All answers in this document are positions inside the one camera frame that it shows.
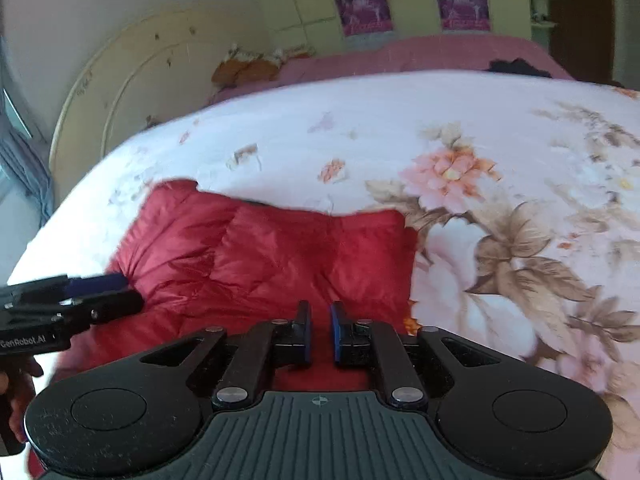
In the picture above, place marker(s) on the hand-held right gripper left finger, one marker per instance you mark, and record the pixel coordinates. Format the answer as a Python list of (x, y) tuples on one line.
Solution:
[(296, 345)]

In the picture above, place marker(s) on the pink bed sheet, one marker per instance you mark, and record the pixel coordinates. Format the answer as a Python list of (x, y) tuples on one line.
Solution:
[(425, 55)]

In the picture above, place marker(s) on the brown wooden door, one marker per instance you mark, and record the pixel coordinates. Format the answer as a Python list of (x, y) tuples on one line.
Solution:
[(580, 15)]

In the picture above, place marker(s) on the grey curtain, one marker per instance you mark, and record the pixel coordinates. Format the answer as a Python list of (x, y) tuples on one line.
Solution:
[(25, 160)]

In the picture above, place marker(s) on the white corner shelf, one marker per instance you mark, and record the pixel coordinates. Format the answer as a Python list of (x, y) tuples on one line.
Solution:
[(540, 5)]

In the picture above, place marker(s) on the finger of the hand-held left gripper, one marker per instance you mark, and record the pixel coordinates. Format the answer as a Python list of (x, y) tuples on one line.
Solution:
[(97, 284), (110, 306)]

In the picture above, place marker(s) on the dark cloth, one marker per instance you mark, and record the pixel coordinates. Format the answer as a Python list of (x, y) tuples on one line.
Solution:
[(517, 67)]

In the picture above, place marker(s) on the purple wardrobe poster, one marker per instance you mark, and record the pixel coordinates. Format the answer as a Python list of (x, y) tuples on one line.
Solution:
[(462, 2), (362, 6)]

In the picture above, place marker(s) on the cream wardrobe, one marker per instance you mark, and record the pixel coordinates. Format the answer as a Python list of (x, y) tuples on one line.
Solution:
[(310, 0)]

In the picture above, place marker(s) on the red puffer jacket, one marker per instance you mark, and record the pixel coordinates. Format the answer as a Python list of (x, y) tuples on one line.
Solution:
[(260, 260)]

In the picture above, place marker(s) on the orange plush toy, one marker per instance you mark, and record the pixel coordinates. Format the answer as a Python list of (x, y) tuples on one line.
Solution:
[(245, 67)]

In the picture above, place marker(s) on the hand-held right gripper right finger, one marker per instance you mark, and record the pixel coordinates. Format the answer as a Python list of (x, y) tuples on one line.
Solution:
[(349, 347)]

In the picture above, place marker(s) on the white floral blanket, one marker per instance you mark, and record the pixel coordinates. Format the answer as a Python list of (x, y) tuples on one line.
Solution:
[(400, 125)]

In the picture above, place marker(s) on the cream bed headboard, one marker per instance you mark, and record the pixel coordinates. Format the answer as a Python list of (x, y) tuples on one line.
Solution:
[(135, 80)]

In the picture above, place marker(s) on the person's left hand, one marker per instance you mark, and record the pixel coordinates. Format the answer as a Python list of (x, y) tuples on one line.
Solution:
[(22, 400)]

